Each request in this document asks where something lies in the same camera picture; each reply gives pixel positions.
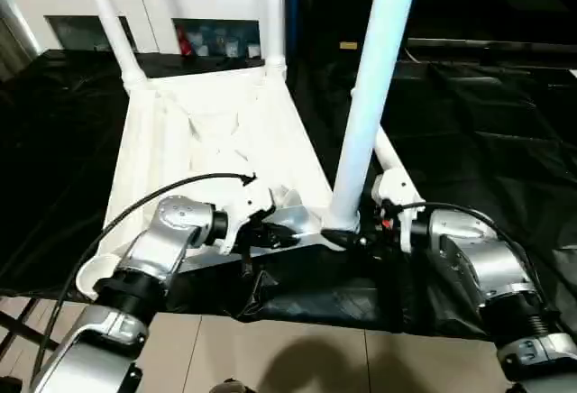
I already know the white plastic table top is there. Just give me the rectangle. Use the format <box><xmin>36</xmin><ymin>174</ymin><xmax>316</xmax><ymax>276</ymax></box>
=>
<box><xmin>76</xmin><ymin>59</ymin><xmax>363</xmax><ymax>301</ymax></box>

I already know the white glass-door cabinet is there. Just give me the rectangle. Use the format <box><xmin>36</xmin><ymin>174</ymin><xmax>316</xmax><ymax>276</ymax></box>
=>
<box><xmin>5</xmin><ymin>0</ymin><xmax>291</xmax><ymax>58</ymax></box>

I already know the black plastic table mat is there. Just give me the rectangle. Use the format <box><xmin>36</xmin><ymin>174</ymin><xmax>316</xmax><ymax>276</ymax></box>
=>
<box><xmin>0</xmin><ymin>46</ymin><xmax>577</xmax><ymax>340</ymax></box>

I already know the black metal stand leg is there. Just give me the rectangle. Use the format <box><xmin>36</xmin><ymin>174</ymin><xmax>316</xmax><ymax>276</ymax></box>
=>
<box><xmin>0</xmin><ymin>296</ymin><xmax>66</xmax><ymax>362</ymax></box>

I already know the white plastic table leg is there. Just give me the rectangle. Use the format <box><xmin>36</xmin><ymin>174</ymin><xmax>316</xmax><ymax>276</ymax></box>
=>
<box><xmin>325</xmin><ymin>0</ymin><xmax>424</xmax><ymax>233</ymax></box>
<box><xmin>263</xmin><ymin>0</ymin><xmax>290</xmax><ymax>80</ymax></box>
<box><xmin>373</xmin><ymin>126</ymin><xmax>417</xmax><ymax>188</ymax></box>
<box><xmin>78</xmin><ymin>0</ymin><xmax>151</xmax><ymax>95</ymax></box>

